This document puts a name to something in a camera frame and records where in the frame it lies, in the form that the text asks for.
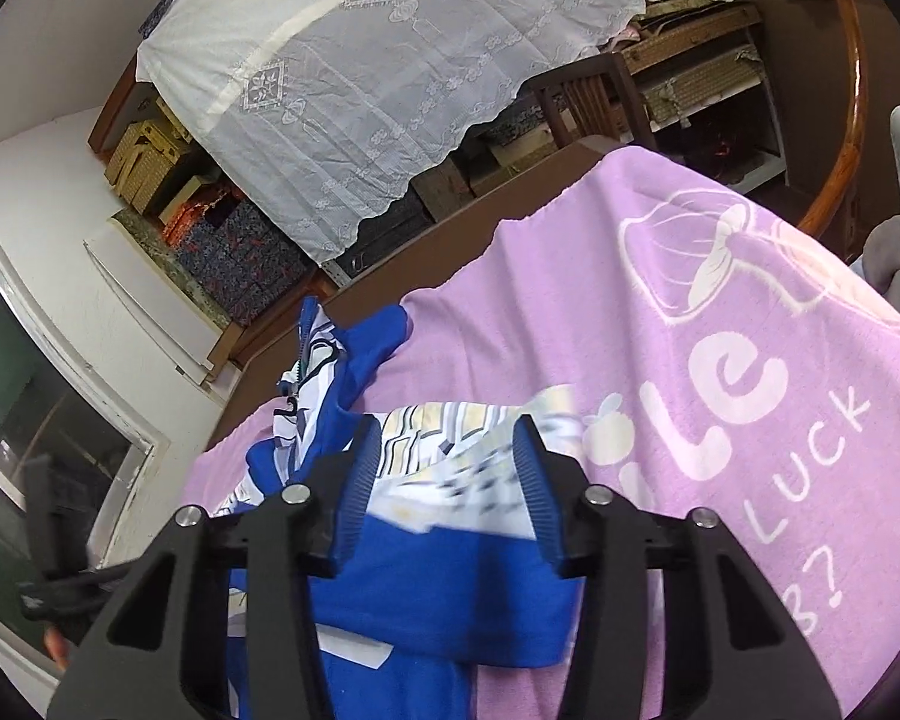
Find purple printed blanket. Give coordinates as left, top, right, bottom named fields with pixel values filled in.
left=178, top=144, right=900, bottom=720

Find dark blue patterned box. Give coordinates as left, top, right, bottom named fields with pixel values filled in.
left=174, top=199, right=314, bottom=328

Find dark wooden chair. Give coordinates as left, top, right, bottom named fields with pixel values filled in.
left=531, top=51, right=658, bottom=157

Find curved wooden rail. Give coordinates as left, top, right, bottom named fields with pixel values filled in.
left=797, top=0, right=872, bottom=235

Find woven straw mat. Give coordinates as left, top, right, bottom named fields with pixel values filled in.
left=621, top=45, right=767, bottom=125

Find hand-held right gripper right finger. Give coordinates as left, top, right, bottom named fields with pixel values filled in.
left=511, top=414, right=871, bottom=720

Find white shelf rack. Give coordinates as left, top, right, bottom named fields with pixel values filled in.
left=630, top=4, right=790, bottom=192

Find blue white sports jacket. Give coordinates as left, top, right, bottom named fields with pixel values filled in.
left=225, top=296, right=580, bottom=720

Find orange patterned box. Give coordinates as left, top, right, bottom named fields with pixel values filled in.
left=160, top=193, right=232, bottom=242

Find yellow grey patterned cloth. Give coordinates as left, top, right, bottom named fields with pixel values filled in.
left=371, top=388, right=597, bottom=542

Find white framed window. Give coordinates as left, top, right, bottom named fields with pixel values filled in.
left=0, top=238, right=170, bottom=620

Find white lace cloth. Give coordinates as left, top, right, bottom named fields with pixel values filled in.
left=135, top=0, right=651, bottom=265

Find yellow woven boxes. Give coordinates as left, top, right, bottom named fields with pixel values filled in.
left=103, top=96, right=196, bottom=215

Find white trim strip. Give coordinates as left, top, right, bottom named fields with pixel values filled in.
left=82, top=236, right=220, bottom=385

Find brown wooden bed board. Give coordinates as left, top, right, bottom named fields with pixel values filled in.
left=206, top=139, right=625, bottom=452

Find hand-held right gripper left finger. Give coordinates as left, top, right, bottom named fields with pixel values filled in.
left=47, top=418, right=382, bottom=720

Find brown cardboard box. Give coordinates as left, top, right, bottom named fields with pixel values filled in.
left=411, top=148, right=512, bottom=227

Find person's left hand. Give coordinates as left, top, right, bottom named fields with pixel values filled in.
left=43, top=628, right=74, bottom=672

